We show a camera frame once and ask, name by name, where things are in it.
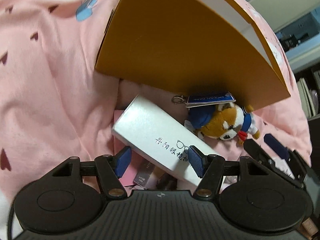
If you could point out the white glasses box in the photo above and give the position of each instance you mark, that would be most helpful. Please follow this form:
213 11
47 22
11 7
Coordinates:
159 138

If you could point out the dark shelf with items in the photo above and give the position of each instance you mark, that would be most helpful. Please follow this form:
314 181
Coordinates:
308 86

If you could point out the grey photo card box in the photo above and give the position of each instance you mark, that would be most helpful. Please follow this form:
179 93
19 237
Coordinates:
151 177

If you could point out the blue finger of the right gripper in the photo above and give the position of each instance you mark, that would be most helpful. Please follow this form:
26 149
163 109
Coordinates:
276 146

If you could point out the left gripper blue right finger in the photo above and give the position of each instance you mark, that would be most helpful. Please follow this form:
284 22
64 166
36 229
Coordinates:
209 168

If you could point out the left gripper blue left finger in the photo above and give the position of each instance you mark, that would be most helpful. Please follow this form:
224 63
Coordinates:
110 168

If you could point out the brown white plush dog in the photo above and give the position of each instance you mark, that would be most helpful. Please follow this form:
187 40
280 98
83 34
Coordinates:
217 116

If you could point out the pink patterned bed quilt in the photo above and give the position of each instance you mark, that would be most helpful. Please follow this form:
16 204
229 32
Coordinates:
53 103

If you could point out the cream door with handle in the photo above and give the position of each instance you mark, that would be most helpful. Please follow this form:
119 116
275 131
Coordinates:
280 13

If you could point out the orange cardboard storage box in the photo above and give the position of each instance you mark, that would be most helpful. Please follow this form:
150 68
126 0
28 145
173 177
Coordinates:
191 47

